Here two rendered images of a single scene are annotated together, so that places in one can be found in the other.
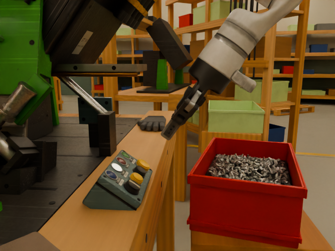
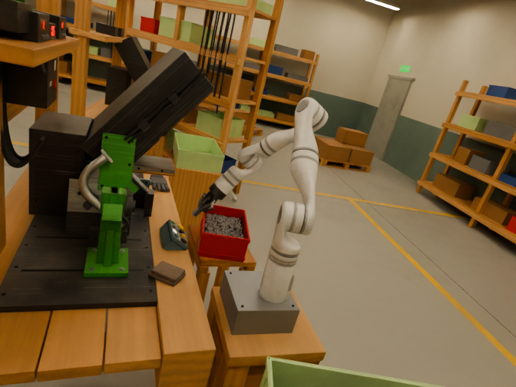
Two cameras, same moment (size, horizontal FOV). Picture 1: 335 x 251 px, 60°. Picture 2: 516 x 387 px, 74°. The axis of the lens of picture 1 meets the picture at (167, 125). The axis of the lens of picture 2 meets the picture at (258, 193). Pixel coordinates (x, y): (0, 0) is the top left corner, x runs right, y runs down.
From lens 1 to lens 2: 0.96 m
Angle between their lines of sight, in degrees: 29
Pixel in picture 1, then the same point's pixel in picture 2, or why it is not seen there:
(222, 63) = (226, 190)
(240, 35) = (234, 180)
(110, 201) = (176, 246)
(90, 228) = (173, 258)
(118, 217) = (180, 253)
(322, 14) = (284, 34)
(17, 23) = (121, 153)
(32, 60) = (129, 173)
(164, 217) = not seen: hidden behind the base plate
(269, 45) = (234, 90)
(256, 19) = (241, 175)
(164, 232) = not seen: hidden behind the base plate
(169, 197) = not seen: hidden behind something
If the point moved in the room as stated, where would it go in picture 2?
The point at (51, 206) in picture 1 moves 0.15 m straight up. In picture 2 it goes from (148, 249) to (153, 213)
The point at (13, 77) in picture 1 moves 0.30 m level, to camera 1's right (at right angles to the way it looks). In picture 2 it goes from (117, 182) to (195, 187)
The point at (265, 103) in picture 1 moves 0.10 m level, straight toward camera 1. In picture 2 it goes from (223, 140) to (223, 142)
